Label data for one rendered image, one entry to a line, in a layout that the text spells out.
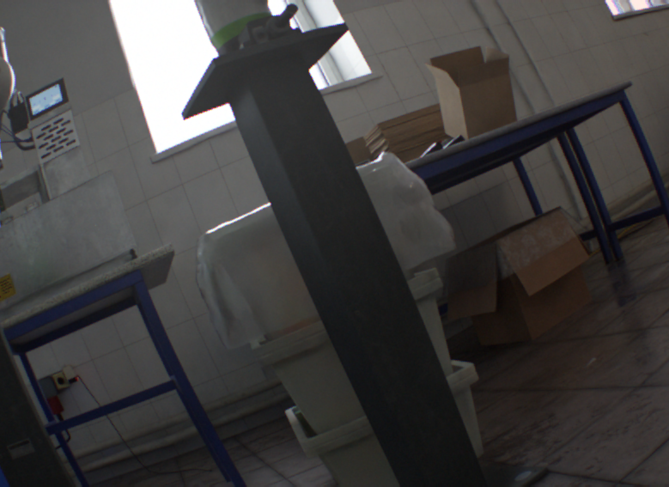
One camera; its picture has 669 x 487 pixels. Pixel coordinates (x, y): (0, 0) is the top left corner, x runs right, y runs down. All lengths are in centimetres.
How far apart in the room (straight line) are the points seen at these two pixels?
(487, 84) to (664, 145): 260
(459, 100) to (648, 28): 313
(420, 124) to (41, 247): 176
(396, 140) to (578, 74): 204
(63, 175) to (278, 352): 103
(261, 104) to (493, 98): 167
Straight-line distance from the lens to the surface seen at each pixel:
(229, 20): 135
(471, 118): 281
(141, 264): 184
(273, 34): 129
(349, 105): 397
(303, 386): 156
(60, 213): 203
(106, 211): 201
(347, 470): 159
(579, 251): 282
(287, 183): 127
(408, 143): 311
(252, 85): 130
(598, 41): 508
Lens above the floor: 52
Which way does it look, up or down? 3 degrees up
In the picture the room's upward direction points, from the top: 24 degrees counter-clockwise
